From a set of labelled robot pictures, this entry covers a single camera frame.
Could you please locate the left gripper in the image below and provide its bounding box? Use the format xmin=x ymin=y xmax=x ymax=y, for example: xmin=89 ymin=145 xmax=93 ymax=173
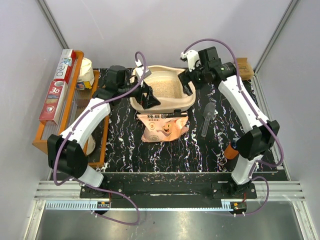
xmin=119 ymin=76 xmax=161 ymax=109

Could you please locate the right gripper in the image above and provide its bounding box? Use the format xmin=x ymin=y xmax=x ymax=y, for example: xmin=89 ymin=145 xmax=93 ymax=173
xmin=177 ymin=63 xmax=208 ymax=97

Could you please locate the cream plastic litter box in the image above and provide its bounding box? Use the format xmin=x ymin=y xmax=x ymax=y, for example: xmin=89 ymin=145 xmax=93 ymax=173
xmin=129 ymin=65 xmax=196 ymax=114

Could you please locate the pink cat litter bag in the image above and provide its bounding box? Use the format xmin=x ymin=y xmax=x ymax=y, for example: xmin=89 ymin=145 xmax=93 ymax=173
xmin=137 ymin=111 xmax=189 ymax=143

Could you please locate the clear plastic scoop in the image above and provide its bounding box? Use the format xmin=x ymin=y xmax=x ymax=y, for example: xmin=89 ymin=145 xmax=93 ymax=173
xmin=201 ymin=102 xmax=216 ymax=137

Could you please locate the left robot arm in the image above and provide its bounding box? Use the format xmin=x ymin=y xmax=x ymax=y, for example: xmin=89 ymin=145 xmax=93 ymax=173
xmin=47 ymin=64 xmax=160 ymax=198

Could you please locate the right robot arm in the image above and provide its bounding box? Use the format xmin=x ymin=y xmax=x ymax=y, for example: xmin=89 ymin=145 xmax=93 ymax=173
xmin=178 ymin=47 xmax=280 ymax=198

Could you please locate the brown cardboard box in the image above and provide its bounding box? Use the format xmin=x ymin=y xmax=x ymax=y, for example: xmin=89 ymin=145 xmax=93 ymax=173
xmin=236 ymin=57 xmax=254 ymax=81

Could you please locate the red white toothpaste box upper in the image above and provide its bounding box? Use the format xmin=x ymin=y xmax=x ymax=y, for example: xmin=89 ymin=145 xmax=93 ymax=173
xmin=53 ymin=49 xmax=76 ymax=84

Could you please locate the red 3D toothpaste box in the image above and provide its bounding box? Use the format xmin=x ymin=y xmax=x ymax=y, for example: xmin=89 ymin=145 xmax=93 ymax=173
xmin=39 ymin=80 xmax=68 ymax=125

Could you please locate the black marble pattern mat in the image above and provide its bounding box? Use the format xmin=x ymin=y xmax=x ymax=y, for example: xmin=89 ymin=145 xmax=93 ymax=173
xmin=96 ymin=66 xmax=278 ymax=173

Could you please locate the orange wooden tray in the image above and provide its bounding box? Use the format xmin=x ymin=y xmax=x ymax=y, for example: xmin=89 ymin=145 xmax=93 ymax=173
xmin=32 ymin=50 xmax=109 ymax=168

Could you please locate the orange bottle with white cap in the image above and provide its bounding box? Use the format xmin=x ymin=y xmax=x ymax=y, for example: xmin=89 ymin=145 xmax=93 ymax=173
xmin=224 ymin=140 xmax=239 ymax=160

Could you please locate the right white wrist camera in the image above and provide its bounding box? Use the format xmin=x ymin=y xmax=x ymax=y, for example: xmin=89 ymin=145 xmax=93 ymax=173
xmin=180 ymin=50 xmax=201 ymax=72

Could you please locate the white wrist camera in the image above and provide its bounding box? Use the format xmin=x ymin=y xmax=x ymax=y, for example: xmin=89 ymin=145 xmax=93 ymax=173
xmin=180 ymin=50 xmax=201 ymax=72
xmin=134 ymin=66 xmax=152 ymax=81

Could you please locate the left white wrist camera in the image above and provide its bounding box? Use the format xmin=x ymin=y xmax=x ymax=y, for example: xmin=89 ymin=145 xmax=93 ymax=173
xmin=134 ymin=66 xmax=152 ymax=81

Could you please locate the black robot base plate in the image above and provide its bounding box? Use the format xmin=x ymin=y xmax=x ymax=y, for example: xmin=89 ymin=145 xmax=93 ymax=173
xmin=79 ymin=171 xmax=258 ymax=201

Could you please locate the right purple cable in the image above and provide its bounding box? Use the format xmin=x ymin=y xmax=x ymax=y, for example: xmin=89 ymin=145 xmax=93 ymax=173
xmin=182 ymin=37 xmax=285 ymax=218

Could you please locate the aluminium rail frame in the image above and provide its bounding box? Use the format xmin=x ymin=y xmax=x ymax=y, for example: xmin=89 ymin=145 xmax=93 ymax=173
xmin=23 ymin=180 xmax=320 ymax=240

